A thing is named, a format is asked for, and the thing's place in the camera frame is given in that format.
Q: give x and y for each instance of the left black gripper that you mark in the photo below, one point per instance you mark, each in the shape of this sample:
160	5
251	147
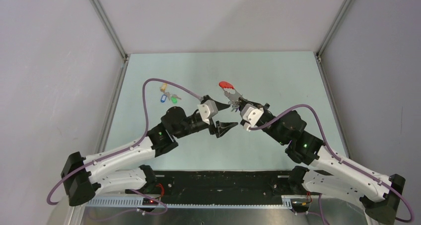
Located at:
221	127

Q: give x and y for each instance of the grey cable duct rail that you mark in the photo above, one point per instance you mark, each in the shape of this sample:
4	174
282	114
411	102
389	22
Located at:
141	202

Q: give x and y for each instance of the left aluminium frame post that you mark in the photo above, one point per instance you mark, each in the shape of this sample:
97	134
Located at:
108	26

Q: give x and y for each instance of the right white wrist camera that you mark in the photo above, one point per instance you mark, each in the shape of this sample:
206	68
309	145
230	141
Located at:
250	115

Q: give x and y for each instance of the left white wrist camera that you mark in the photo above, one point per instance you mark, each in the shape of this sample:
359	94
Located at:
207	110

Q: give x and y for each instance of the blue-tagged loose key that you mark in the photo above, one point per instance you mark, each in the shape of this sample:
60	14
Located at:
165	97

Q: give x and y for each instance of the aluminium frame post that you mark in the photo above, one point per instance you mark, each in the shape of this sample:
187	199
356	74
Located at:
338	19
108	26

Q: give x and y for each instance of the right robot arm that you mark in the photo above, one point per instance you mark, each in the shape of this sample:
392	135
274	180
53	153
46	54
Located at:
320	168

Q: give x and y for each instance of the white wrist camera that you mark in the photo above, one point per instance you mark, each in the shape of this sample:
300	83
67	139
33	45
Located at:
250	115
207	110

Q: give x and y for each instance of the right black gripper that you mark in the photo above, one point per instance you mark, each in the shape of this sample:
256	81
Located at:
243	102

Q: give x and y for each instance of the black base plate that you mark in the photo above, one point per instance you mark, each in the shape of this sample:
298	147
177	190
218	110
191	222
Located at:
225	187

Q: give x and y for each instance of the right aluminium frame post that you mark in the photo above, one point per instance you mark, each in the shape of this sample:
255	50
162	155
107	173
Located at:
338	19

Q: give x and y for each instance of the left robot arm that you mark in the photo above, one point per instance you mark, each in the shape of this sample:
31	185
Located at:
120	169

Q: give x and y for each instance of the red-handled metal key holder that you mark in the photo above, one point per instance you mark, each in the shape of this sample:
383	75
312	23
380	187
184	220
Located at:
231	94

